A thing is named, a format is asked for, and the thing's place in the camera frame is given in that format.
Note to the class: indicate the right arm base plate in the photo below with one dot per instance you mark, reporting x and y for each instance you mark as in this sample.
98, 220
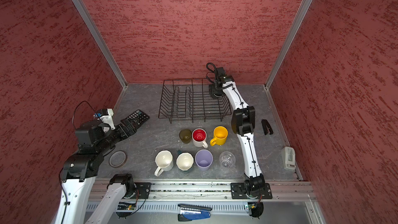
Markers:
238, 191

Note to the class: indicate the clear glass cup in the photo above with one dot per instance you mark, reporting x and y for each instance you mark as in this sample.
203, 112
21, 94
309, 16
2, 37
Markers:
227, 159

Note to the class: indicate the black calculator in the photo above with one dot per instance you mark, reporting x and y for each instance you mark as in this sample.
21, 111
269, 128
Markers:
135, 120

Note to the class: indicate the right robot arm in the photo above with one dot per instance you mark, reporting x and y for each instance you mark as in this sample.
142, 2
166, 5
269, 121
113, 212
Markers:
243, 125

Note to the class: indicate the white mug red inside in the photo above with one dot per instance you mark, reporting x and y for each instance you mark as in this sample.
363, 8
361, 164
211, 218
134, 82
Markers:
199, 137

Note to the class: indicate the circuit board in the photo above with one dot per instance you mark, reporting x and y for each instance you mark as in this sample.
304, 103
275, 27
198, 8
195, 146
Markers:
255, 210
125, 206

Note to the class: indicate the small black stapler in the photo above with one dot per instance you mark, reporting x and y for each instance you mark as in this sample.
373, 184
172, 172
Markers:
267, 129

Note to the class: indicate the olive green glass cup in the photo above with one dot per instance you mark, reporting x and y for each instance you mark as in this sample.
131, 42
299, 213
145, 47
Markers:
185, 136

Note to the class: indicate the right circuit board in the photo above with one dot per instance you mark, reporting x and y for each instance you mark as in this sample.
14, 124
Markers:
255, 210

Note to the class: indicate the white cup teal outside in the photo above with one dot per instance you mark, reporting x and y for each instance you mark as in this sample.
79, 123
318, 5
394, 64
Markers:
184, 161

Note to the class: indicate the yellow mug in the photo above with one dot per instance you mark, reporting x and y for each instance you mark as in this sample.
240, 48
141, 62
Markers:
220, 135

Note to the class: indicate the blue black stapler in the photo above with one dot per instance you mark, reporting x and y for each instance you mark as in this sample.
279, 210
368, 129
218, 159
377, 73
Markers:
189, 212

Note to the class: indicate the black wire dish rack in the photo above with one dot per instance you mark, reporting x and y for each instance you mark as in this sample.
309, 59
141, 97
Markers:
190, 99

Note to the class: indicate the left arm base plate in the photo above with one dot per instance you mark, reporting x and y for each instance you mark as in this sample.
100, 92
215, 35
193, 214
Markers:
141, 190

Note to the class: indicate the white plastic device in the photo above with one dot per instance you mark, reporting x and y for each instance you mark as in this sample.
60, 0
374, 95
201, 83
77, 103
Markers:
288, 157

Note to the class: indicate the lavender cup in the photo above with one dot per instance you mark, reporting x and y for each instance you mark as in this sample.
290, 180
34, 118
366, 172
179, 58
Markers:
203, 159

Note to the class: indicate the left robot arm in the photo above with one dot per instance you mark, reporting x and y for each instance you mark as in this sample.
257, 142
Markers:
81, 169

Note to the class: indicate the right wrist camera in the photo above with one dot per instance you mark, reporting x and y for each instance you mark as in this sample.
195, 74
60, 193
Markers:
220, 71

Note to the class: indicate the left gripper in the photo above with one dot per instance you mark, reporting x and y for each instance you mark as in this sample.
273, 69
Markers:
125, 134

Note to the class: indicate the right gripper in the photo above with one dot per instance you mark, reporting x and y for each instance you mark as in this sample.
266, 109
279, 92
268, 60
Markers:
213, 89

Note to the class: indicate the tall white faceted mug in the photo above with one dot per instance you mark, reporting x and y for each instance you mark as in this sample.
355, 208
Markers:
164, 161

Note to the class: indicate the left circuit board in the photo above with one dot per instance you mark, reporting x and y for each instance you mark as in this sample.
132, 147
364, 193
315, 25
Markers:
125, 206

